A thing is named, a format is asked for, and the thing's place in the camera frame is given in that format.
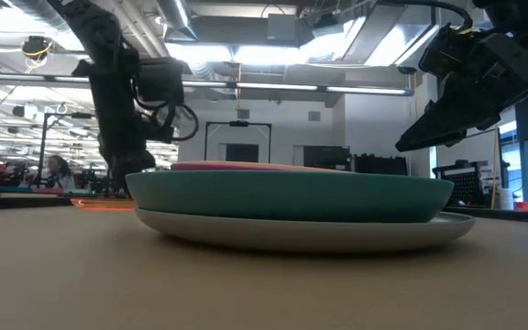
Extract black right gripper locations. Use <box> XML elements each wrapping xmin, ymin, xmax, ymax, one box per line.
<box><xmin>394</xmin><ymin>34</ymin><xmax>528</xmax><ymax>153</ymax></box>

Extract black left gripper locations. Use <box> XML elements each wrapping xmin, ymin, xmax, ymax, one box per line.
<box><xmin>89</xmin><ymin>59</ymin><xmax>174</xmax><ymax>196</ymax></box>

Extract orange translucent plastic plate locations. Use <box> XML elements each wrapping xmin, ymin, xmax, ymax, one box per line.
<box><xmin>70</xmin><ymin>197</ymin><xmax>136</xmax><ymax>213</ymax></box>

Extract cream plastic plate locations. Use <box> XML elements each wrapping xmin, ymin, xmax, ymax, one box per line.
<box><xmin>171</xmin><ymin>159</ymin><xmax>353</xmax><ymax>174</ymax></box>

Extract dark teal plastic plate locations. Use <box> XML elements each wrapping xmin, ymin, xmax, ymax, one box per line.
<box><xmin>125</xmin><ymin>170</ymin><xmax>456</xmax><ymax>225</ymax></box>

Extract person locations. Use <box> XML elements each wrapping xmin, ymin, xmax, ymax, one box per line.
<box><xmin>45</xmin><ymin>154</ymin><xmax>77</xmax><ymax>192</ymax></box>

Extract black pegboard rack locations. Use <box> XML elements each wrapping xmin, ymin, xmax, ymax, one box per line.
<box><xmin>432</xmin><ymin>159</ymin><xmax>512</xmax><ymax>207</ymax></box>

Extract black equipment cabinet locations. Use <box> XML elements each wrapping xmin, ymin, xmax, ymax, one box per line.
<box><xmin>302</xmin><ymin>145</ymin><xmax>353</xmax><ymax>173</ymax></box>
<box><xmin>353</xmin><ymin>154</ymin><xmax>409</xmax><ymax>177</ymax></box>

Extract white roll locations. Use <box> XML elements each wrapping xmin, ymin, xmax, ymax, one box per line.
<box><xmin>497</xmin><ymin>187</ymin><xmax>515</xmax><ymax>212</ymax></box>

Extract teal mat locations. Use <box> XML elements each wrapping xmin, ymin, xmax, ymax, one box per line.
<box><xmin>0</xmin><ymin>184</ymin><xmax>35</xmax><ymax>194</ymax></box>

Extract long ceiling light bar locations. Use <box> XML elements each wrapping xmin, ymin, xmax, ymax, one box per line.
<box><xmin>0</xmin><ymin>71</ymin><xmax>414</xmax><ymax>97</ymax></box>

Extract grey white plastic plate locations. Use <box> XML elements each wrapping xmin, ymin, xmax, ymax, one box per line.
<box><xmin>134</xmin><ymin>206</ymin><xmax>477</xmax><ymax>255</ymax></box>

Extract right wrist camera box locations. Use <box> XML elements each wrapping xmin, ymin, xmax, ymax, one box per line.
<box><xmin>418</xmin><ymin>25</ymin><xmax>475</xmax><ymax>78</ymax></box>

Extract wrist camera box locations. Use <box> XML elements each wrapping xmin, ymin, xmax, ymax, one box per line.
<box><xmin>136</xmin><ymin>58</ymin><xmax>186</xmax><ymax>108</ymax></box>
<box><xmin>418</xmin><ymin>25</ymin><xmax>475</xmax><ymax>78</ymax></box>

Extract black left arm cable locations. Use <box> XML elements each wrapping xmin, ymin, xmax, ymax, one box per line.
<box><xmin>130</xmin><ymin>77</ymin><xmax>200</xmax><ymax>142</ymax></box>

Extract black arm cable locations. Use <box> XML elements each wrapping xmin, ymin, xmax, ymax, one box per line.
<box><xmin>130</xmin><ymin>77</ymin><xmax>200</xmax><ymax>142</ymax></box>
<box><xmin>380</xmin><ymin>0</ymin><xmax>475</xmax><ymax>34</ymax></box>

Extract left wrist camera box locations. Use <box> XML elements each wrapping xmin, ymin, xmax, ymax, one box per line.
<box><xmin>136</xmin><ymin>58</ymin><xmax>186</xmax><ymax>108</ymax></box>

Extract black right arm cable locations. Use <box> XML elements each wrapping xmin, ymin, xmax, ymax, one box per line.
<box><xmin>380</xmin><ymin>0</ymin><xmax>475</xmax><ymax>34</ymax></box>

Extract black frame stand with camera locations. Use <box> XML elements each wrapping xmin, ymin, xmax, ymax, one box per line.
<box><xmin>203</xmin><ymin>120</ymin><xmax>273</xmax><ymax>169</ymax></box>

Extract black ceiling device yellow cable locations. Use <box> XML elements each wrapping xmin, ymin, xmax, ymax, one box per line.
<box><xmin>20</xmin><ymin>35</ymin><xmax>55</xmax><ymax>74</ymax></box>

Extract silver ceiling duct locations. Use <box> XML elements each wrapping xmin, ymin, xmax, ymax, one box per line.
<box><xmin>156</xmin><ymin>0</ymin><xmax>199</xmax><ymax>40</ymax></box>

